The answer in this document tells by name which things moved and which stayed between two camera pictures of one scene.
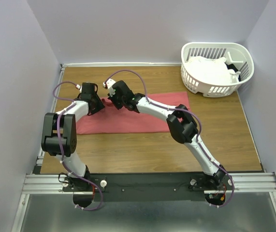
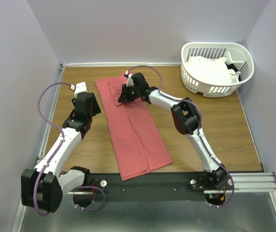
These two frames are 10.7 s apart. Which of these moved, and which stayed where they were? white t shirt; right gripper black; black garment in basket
Moved: right gripper black
Stayed: white t shirt; black garment in basket
